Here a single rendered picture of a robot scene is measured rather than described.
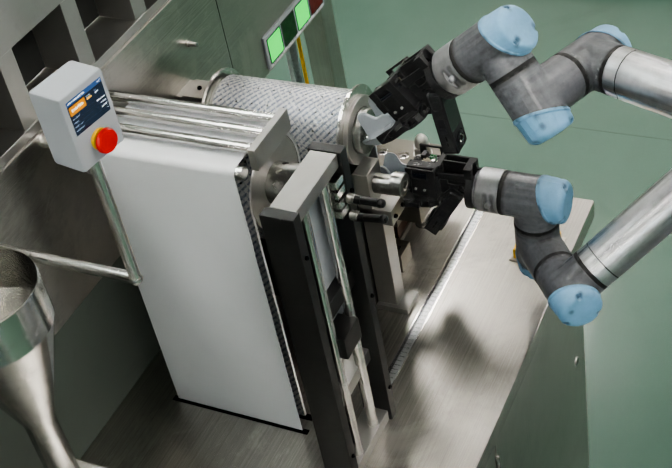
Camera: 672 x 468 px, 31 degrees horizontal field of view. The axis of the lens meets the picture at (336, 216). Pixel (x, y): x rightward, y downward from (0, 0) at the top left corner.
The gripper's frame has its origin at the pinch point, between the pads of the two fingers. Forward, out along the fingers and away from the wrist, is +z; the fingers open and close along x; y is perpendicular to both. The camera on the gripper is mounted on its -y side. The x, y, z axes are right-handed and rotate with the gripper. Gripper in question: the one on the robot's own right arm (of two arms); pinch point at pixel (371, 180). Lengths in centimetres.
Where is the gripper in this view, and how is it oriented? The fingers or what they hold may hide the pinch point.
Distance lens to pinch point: 210.8
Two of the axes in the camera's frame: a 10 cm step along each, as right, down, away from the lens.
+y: -1.6, -7.6, -6.3
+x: -4.1, 6.3, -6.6
